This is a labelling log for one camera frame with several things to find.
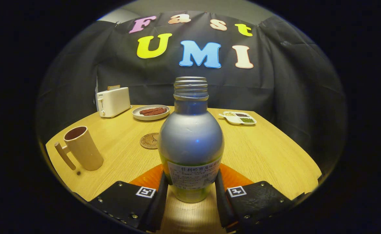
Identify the white toaster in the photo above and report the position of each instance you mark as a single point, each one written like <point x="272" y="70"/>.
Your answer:
<point x="114" y="102"/>

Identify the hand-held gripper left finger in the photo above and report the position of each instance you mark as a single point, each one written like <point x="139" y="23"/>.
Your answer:
<point x="125" y="201"/>

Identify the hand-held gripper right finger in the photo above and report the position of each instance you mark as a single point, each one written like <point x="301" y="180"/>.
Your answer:
<point x="258" y="201"/>

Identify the silver juice bottle green label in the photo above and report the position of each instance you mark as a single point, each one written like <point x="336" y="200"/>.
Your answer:
<point x="190" y="139"/>

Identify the white divided grain dish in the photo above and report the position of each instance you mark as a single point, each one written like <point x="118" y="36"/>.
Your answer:
<point x="232" y="119"/>

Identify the brown meat strips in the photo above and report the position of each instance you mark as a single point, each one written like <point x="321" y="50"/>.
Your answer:
<point x="153" y="111"/>

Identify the toast bread slice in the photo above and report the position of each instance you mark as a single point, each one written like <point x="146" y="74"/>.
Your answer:
<point x="113" y="87"/>

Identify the round white plate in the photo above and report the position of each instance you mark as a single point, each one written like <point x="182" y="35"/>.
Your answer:
<point x="151" y="117"/>

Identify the round brown coaster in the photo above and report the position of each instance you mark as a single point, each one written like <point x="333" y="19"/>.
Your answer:
<point x="148" y="141"/>

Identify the wooden table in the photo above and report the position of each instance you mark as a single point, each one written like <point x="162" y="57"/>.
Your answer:
<point x="261" y="152"/>

